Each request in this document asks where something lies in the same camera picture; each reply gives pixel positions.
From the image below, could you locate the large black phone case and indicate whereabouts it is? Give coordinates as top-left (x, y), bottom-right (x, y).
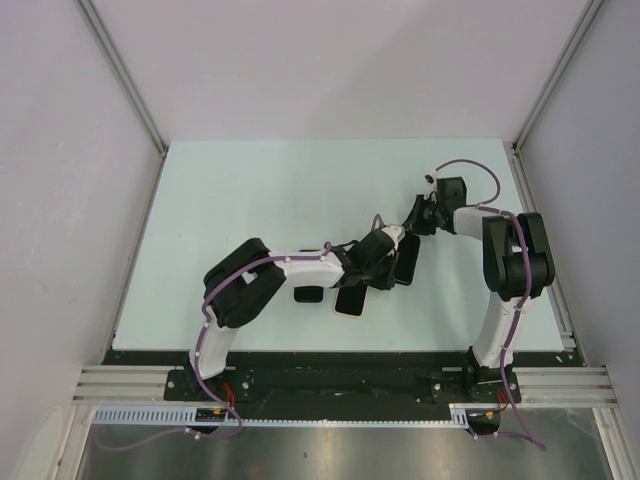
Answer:
top-left (392, 233), bottom-right (422, 287)

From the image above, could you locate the purple-edged phone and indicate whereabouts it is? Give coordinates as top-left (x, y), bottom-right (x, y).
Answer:
top-left (394, 233), bottom-right (421, 286)

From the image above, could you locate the teal-edged phone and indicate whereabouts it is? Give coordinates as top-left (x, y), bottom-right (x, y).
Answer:
top-left (335, 287), bottom-right (367, 315)

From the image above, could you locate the beige phone case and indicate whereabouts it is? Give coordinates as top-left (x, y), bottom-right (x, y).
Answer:
top-left (333, 287), bottom-right (369, 319)

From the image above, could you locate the white-edged black phone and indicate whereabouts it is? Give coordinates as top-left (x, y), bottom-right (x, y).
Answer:
top-left (294, 287), bottom-right (324, 303)

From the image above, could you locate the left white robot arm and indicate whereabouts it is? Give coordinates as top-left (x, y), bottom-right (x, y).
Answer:
top-left (190, 224), bottom-right (405, 380)

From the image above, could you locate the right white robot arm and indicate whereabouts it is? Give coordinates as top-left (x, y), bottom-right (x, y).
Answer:
top-left (396, 174), bottom-right (555, 370)

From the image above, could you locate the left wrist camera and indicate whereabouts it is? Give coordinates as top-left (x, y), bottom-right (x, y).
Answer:
top-left (381, 224), bottom-right (405, 250)

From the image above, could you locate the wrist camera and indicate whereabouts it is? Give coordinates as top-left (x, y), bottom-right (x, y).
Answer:
top-left (381, 224), bottom-right (405, 250)
top-left (423, 169), bottom-right (439, 200)

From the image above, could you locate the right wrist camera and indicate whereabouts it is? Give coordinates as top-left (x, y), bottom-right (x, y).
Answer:
top-left (423, 169), bottom-right (439, 200)

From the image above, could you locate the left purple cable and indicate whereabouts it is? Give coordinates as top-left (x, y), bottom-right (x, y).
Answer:
top-left (92, 213), bottom-right (386, 452)

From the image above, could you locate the slotted cable duct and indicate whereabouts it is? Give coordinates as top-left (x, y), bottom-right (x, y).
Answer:
top-left (92, 404), bottom-right (499, 428)

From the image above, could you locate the horizontal aluminium rail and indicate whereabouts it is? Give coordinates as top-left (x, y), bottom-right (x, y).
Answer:
top-left (72, 365), bottom-right (618, 408)

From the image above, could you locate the right aluminium frame post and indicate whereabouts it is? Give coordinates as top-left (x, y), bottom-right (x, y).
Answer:
top-left (511, 0), bottom-right (608, 155)

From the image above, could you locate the aluminium frame post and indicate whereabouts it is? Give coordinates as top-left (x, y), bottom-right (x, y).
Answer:
top-left (74, 0), bottom-right (169, 160)
top-left (511, 0), bottom-right (608, 155)

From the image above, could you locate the left aluminium frame post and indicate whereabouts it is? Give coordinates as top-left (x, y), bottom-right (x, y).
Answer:
top-left (74, 0), bottom-right (169, 160)

